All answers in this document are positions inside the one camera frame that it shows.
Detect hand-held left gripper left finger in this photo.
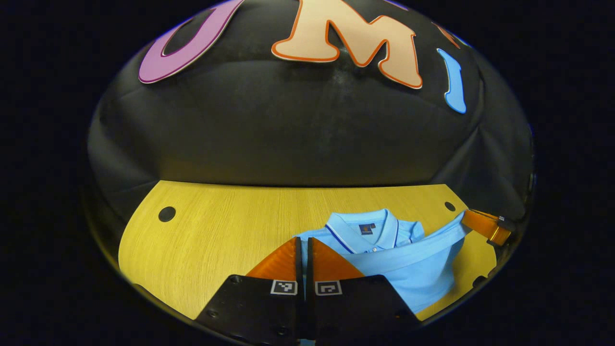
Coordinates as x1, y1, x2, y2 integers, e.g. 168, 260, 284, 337
196, 236, 304, 346

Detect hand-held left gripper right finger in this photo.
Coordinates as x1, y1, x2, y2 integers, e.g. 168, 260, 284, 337
307, 236, 422, 345

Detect light blue T-shirt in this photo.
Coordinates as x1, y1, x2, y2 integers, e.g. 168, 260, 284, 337
292, 208, 474, 346

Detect black backdrop cloth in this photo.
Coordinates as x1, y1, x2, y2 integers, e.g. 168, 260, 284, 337
86, 0, 535, 226

